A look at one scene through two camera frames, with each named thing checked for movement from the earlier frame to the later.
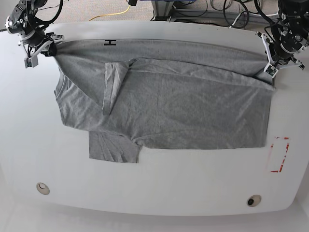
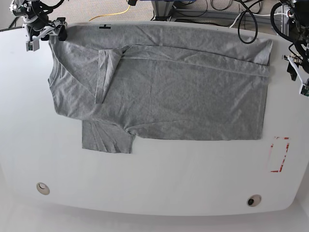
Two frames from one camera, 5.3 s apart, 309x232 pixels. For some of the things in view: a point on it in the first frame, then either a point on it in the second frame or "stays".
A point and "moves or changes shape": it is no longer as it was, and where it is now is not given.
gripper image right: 273,65 -> 295,60
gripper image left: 47,47 -> 57,28
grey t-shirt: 130,94 moves or changes shape
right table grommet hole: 253,200 stays
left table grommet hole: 43,188 stays
